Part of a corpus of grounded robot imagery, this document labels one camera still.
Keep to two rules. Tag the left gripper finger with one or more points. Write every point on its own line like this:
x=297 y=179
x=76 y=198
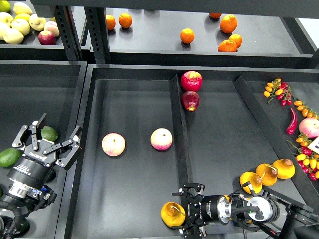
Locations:
x=71 y=148
x=32 y=131

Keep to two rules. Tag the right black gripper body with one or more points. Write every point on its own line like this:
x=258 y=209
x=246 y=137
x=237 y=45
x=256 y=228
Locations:
x=194 y=216

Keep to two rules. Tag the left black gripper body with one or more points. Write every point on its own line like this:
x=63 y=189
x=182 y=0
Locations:
x=46 y=153

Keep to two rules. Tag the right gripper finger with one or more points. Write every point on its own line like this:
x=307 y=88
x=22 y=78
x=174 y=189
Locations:
x=192 y=230
x=190 y=190

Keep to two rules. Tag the dark green avocado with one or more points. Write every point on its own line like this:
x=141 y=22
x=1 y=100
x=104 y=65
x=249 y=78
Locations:
x=51 y=176

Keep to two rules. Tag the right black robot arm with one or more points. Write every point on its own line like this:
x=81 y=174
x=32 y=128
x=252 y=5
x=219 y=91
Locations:
x=279 y=216

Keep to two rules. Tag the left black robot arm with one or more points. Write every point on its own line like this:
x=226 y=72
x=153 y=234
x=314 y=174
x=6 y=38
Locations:
x=28 y=191

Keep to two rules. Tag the light green avocado left edge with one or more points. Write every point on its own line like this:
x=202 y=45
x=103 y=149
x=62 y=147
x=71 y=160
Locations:
x=9 y=157

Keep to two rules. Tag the green avocado upper left tray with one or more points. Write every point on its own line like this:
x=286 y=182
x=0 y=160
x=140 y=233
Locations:
x=49 y=133

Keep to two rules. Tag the yellow pear behind group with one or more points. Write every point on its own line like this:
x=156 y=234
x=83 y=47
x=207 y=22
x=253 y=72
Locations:
x=252 y=178

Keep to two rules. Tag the green avocado bottom left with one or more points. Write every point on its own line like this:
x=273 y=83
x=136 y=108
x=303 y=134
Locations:
x=22 y=228

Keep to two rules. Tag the yellow pear under gripper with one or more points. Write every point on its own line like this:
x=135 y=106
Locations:
x=268 y=174

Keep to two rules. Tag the pale yellow pear top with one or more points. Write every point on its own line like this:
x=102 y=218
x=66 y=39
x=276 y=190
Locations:
x=20 y=7

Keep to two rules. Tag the pink apple left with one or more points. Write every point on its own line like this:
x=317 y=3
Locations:
x=113 y=144

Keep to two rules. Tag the pink apple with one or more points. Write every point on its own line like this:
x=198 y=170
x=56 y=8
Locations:
x=113 y=144
x=161 y=139

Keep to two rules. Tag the pink apple centre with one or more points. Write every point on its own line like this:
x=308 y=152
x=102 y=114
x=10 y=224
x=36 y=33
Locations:
x=161 y=139

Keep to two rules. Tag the black middle divided tray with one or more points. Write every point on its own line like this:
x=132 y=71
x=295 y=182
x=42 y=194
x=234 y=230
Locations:
x=233 y=131

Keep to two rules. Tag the dark red apple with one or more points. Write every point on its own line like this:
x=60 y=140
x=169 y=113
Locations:
x=190 y=100

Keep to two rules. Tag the bright red apple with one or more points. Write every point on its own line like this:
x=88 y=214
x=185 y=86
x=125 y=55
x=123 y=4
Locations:
x=191 y=81

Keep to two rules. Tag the pale apple front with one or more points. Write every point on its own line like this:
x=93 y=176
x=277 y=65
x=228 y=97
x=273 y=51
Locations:
x=13 y=36

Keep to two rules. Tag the red apple on shelf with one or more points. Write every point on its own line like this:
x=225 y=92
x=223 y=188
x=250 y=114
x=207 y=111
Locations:
x=46 y=37

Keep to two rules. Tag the red chili pepper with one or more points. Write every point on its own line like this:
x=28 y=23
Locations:
x=293 y=123

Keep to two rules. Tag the lower cherry tomato bunch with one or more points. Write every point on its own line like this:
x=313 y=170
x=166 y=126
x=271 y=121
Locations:
x=307 y=159

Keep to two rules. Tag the cherry tomato bunch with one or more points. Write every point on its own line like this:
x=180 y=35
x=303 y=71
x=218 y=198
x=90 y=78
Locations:
x=307 y=159
x=277 y=89

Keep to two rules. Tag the pale apple left edge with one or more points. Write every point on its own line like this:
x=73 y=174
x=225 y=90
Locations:
x=3 y=28

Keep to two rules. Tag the pink peach on shelf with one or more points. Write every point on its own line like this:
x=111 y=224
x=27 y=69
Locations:
x=52 y=27

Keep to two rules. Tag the pale apple middle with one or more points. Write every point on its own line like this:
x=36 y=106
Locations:
x=21 y=25

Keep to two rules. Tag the pale apple with stem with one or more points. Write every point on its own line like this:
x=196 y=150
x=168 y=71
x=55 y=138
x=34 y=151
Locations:
x=37 y=23

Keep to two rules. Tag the pale apple left top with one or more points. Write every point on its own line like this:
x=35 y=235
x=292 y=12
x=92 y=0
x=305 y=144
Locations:
x=6 y=18

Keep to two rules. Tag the white label card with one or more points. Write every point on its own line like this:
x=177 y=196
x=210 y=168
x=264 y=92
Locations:
x=314 y=145

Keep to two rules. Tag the orange far left shelf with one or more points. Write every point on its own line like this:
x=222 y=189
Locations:
x=110 y=21

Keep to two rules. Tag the pink peach right edge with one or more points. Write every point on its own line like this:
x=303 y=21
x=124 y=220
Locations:
x=309 y=127

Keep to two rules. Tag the yellow lemon on shelf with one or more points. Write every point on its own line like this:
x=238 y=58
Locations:
x=24 y=16

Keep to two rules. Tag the upper cherry tomato bunch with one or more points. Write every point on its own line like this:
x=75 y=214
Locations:
x=277 y=89

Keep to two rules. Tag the green lime on shelf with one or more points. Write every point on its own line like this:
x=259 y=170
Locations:
x=5 y=6

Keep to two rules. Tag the black shelf post left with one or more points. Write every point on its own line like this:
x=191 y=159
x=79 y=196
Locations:
x=68 y=33

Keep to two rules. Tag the black shelf post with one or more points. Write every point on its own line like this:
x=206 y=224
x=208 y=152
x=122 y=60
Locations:
x=97 y=26
x=68 y=33

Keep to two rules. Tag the black shelf post right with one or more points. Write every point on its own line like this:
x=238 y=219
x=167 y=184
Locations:
x=97 y=26

